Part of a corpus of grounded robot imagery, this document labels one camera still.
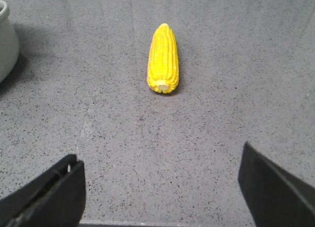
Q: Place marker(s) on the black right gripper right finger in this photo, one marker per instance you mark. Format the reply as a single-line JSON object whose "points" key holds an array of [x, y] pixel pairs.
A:
{"points": [[275, 197]]}

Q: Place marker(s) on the pale green electric cooking pot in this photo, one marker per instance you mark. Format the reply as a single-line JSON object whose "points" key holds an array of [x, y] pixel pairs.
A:
{"points": [[9, 42]]}

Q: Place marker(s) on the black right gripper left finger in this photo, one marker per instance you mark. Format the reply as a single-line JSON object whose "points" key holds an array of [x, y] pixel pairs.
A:
{"points": [[56, 198]]}

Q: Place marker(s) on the yellow corn cob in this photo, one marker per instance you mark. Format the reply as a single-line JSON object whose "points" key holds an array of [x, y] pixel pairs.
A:
{"points": [[163, 61]]}

